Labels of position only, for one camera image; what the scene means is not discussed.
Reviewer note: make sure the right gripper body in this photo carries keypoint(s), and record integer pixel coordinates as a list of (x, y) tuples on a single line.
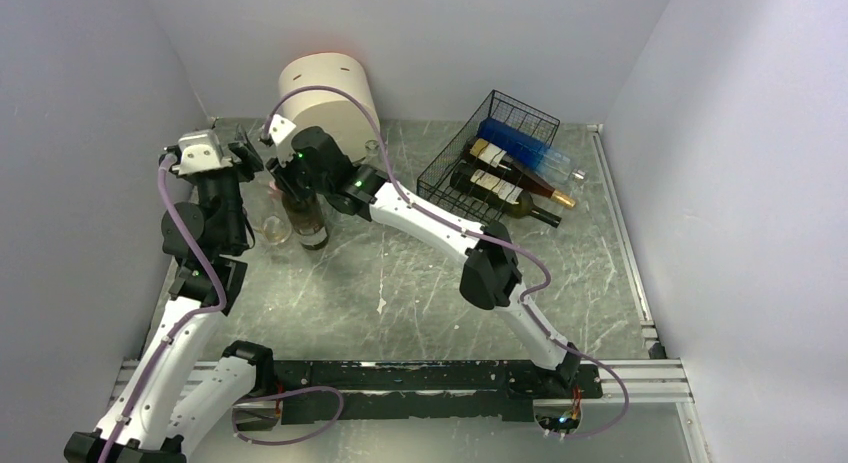
[(292, 177)]

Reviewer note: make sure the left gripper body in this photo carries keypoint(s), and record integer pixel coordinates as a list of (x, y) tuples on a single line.
[(232, 174)]

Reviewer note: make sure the dark wine bottle bottom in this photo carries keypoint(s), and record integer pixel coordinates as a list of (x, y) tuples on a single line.
[(307, 220)]

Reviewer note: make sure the slim clear glass bottle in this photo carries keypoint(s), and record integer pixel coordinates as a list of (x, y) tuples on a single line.
[(373, 156)]

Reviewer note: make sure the clear square glass bottle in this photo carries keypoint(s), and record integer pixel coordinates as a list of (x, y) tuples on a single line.
[(274, 228)]

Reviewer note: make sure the dark wine bottle gold cap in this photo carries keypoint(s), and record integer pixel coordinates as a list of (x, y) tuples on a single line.
[(492, 159)]

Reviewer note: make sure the dark wine bottle black cap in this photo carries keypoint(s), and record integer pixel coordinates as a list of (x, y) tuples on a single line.
[(499, 194)]

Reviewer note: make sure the blue glass bottle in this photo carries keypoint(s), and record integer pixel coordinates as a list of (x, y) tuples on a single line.
[(551, 164)]

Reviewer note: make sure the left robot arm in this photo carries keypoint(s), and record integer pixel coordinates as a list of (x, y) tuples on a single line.
[(205, 229)]

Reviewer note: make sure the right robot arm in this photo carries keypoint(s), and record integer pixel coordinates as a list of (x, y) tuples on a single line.
[(490, 279)]

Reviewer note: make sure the cream cylindrical container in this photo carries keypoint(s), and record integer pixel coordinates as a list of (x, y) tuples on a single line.
[(339, 84)]

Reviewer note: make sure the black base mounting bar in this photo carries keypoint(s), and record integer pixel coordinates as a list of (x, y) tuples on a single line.
[(359, 390)]

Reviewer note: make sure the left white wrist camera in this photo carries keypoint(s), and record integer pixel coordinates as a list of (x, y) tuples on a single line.
[(200, 151)]

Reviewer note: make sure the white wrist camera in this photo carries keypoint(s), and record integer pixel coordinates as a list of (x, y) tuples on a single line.
[(281, 132), (200, 151)]

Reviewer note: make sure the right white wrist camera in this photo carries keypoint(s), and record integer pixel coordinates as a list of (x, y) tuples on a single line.
[(281, 132)]

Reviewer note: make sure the black wire wine rack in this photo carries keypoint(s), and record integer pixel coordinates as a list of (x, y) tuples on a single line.
[(433, 183)]

